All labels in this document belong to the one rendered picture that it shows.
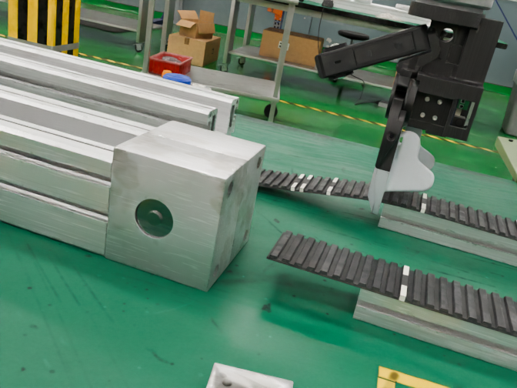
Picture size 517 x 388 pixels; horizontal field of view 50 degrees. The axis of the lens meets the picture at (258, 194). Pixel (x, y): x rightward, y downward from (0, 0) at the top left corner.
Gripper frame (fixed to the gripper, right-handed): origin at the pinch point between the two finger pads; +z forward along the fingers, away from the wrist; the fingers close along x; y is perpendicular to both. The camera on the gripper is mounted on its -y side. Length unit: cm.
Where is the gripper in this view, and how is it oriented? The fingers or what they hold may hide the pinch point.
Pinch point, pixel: (374, 192)
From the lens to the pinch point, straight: 61.9
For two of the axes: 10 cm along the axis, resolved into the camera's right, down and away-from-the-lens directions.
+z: -1.7, 9.1, 3.8
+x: 3.0, -3.2, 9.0
